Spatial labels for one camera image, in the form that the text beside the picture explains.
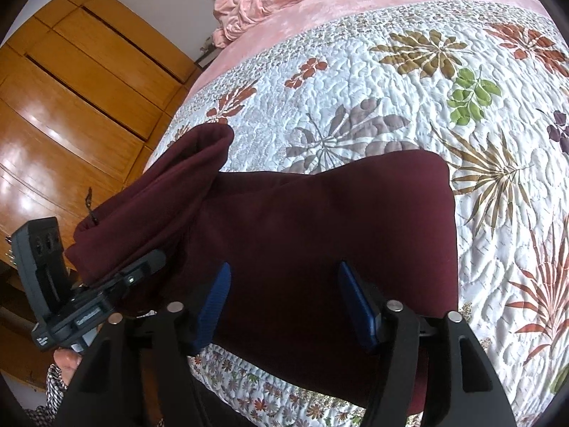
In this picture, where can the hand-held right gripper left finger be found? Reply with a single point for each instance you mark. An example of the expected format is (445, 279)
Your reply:
(213, 307)

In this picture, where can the dark wardrobe key tassel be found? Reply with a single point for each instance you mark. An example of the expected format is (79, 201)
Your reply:
(91, 209)

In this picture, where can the dark nightstand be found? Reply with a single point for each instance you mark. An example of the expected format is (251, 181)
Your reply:
(208, 53)

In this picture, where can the wooden wardrobe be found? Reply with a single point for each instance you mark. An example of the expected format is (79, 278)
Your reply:
(80, 120)

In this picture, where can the person's left hand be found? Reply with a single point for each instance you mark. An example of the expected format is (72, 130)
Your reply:
(67, 362)

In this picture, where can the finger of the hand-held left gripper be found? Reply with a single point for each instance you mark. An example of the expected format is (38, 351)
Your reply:
(133, 271)

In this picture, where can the maroon pants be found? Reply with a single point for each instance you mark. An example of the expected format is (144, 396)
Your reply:
(311, 240)

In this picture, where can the floral quilted bedspread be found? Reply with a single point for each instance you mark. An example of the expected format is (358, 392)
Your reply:
(400, 111)

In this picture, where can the pink bed sheet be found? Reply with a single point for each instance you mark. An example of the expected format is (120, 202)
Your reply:
(289, 26)

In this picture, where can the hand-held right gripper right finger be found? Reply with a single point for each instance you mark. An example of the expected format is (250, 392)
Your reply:
(355, 307)

